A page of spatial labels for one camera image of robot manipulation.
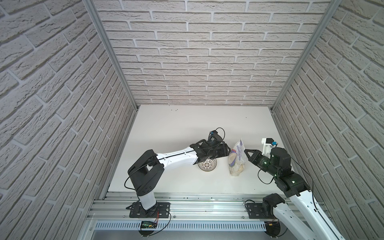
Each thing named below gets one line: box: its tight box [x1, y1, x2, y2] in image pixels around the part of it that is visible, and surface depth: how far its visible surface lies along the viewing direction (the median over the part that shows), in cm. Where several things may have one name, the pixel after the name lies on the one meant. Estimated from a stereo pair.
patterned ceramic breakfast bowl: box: [197, 157, 218, 172], surface depth 89 cm
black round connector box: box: [264, 221, 281, 238], surface depth 72 cm
